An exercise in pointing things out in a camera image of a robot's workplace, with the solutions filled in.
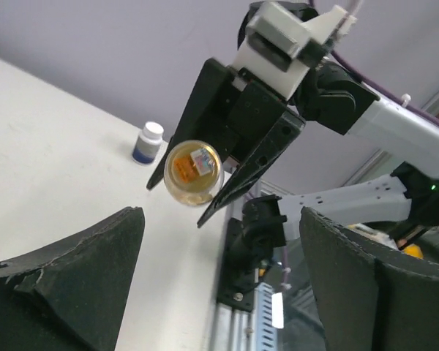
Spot grey slotted cable duct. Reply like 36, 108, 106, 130
253, 283, 277, 351

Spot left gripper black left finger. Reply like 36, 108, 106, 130
0, 207, 145, 350

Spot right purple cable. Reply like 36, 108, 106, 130
307, 0, 439, 132

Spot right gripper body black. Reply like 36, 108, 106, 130
206, 69, 289, 162

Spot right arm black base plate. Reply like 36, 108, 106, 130
217, 218, 270, 312

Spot clear bottle yellow capsules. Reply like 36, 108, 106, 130
163, 139, 225, 208

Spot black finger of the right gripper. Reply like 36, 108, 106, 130
146, 58, 230, 190
197, 111, 306, 227

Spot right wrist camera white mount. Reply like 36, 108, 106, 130
230, 1, 362, 100

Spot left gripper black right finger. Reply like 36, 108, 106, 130
299, 208, 439, 350

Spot aluminium mounting rail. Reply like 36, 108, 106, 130
203, 303, 256, 351

